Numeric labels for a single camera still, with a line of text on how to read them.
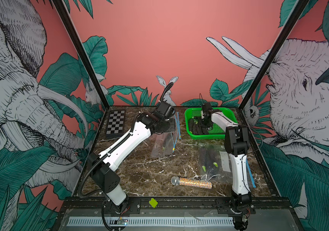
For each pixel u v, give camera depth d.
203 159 0.88
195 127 1.04
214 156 0.89
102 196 0.53
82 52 0.86
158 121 0.52
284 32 0.78
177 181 0.78
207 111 0.83
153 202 0.75
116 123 0.99
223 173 0.86
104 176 0.47
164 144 0.90
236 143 0.62
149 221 0.70
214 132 0.95
